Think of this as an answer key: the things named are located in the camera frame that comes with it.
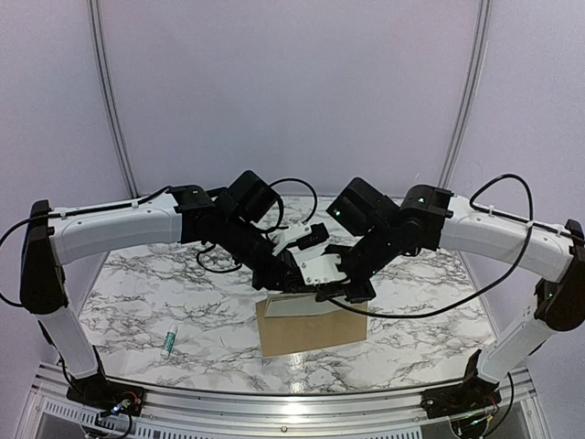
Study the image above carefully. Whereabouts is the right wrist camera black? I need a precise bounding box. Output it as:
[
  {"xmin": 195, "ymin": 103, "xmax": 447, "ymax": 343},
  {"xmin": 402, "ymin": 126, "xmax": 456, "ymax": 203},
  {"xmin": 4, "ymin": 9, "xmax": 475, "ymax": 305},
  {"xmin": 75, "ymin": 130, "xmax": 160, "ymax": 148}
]
[{"xmin": 326, "ymin": 177, "xmax": 399, "ymax": 237}]

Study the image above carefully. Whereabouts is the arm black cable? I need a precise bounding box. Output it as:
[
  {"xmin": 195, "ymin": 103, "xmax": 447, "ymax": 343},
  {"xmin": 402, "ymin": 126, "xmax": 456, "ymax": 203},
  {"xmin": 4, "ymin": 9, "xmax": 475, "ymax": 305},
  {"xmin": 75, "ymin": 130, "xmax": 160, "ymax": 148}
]
[
  {"xmin": 196, "ymin": 177, "xmax": 319, "ymax": 275},
  {"xmin": 326, "ymin": 173, "xmax": 534, "ymax": 319}
]

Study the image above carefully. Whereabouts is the white green glue stick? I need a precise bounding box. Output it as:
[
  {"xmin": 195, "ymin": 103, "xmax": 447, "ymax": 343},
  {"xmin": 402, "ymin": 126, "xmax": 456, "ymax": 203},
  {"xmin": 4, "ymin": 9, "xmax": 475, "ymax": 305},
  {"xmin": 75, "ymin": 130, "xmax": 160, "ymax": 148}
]
[{"xmin": 161, "ymin": 324, "xmax": 177, "ymax": 359}]

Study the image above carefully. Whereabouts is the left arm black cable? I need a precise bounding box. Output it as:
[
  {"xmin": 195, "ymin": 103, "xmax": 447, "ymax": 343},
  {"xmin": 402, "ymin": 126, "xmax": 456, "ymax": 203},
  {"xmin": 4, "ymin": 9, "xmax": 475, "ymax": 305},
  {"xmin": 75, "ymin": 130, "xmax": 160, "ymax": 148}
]
[{"xmin": 196, "ymin": 177, "xmax": 319, "ymax": 275}]

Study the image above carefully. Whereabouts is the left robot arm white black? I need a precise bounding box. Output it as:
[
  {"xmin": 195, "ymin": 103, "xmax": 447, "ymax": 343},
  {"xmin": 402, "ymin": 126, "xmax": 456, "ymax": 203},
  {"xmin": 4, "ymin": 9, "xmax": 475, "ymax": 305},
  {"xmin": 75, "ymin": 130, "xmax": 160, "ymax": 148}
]
[{"xmin": 19, "ymin": 181, "xmax": 297, "ymax": 407}]

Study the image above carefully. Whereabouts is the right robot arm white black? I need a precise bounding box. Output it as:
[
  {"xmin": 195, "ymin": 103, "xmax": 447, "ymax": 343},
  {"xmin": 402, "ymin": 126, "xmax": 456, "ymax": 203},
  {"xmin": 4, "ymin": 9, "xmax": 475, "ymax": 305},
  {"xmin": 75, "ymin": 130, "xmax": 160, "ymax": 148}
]
[{"xmin": 302, "ymin": 177, "xmax": 584, "ymax": 410}]

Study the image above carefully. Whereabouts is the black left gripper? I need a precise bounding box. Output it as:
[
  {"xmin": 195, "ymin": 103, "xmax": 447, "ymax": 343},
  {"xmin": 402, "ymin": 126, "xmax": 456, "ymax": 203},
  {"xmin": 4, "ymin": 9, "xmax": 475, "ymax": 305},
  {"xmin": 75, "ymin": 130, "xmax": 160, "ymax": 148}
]
[{"xmin": 220, "ymin": 215, "xmax": 308, "ymax": 294}]

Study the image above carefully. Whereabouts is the cream letter paper sheet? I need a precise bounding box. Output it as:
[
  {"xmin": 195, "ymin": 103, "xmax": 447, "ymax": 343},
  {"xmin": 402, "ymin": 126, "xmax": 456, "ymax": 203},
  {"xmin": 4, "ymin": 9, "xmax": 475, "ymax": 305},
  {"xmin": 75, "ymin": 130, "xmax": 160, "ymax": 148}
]
[{"xmin": 264, "ymin": 293, "xmax": 336, "ymax": 318}]

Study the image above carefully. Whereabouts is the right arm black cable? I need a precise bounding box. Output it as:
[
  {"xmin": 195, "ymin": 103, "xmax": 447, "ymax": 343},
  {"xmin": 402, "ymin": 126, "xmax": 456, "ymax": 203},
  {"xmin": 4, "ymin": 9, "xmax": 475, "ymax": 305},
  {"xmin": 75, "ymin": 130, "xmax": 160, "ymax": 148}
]
[{"xmin": 326, "ymin": 173, "xmax": 534, "ymax": 319}]

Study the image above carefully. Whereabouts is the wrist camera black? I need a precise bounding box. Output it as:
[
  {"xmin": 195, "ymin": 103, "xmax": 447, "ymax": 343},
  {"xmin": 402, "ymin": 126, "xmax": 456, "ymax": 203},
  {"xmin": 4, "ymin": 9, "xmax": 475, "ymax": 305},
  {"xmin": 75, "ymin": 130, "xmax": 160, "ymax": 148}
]
[
  {"xmin": 228, "ymin": 170, "xmax": 278, "ymax": 223},
  {"xmin": 326, "ymin": 177, "xmax": 399, "ymax": 237}
]

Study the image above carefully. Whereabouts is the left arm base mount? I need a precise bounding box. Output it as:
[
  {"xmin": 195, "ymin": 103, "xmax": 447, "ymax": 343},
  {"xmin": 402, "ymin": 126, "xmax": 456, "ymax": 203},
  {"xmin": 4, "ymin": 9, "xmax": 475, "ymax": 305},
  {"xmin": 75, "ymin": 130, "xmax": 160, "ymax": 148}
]
[{"xmin": 64, "ymin": 348, "xmax": 145, "ymax": 417}]

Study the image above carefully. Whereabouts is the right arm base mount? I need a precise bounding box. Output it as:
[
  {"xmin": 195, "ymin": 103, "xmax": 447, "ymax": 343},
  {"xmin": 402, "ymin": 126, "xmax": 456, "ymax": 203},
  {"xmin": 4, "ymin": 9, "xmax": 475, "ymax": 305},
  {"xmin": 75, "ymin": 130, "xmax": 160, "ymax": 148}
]
[{"xmin": 420, "ymin": 385, "xmax": 502, "ymax": 419}]

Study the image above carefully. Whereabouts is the brown kraft paper envelope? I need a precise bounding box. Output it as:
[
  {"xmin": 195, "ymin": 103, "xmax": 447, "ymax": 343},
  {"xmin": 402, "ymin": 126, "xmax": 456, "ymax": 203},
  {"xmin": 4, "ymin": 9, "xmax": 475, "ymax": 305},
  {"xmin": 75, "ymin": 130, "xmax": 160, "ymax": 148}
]
[{"xmin": 256, "ymin": 296, "xmax": 367, "ymax": 358}]

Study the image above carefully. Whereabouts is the aluminium table front rail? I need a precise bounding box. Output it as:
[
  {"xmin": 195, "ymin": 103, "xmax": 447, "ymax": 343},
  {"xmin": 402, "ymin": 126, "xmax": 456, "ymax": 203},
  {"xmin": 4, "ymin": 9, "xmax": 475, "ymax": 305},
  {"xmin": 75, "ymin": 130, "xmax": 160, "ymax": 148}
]
[{"xmin": 15, "ymin": 363, "xmax": 550, "ymax": 438}]

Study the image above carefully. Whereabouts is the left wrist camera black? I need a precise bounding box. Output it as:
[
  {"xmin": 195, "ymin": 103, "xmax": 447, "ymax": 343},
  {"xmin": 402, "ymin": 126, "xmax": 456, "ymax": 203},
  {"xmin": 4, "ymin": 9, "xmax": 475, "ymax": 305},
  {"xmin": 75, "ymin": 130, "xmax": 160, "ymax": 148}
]
[{"xmin": 228, "ymin": 170, "xmax": 278, "ymax": 223}]

